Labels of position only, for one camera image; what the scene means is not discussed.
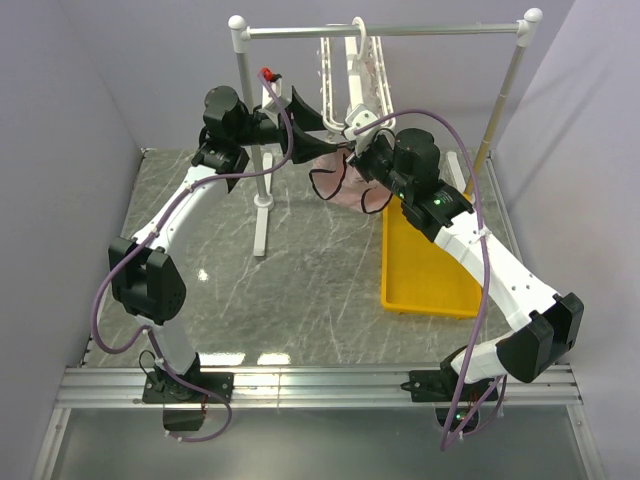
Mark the white plastic clip hanger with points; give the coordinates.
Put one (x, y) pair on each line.
(354, 47)

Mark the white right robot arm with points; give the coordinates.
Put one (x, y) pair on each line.
(543, 323)

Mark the white pink underwear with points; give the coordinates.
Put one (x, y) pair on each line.
(372, 85)

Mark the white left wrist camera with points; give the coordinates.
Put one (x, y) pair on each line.
(273, 100)

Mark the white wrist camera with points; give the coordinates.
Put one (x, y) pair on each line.
(273, 100)
(361, 124)

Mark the white metal clothes rack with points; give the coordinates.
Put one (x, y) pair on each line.
(524, 29)

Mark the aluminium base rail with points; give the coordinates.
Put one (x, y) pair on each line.
(337, 422)

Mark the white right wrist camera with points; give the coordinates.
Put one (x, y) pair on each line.
(361, 124)

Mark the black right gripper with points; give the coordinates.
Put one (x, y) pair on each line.
(360, 162)

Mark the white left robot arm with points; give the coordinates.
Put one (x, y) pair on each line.
(145, 273)

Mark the yellow plastic tray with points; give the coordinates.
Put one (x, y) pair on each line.
(417, 277)

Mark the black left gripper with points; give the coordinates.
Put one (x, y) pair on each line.
(304, 145)

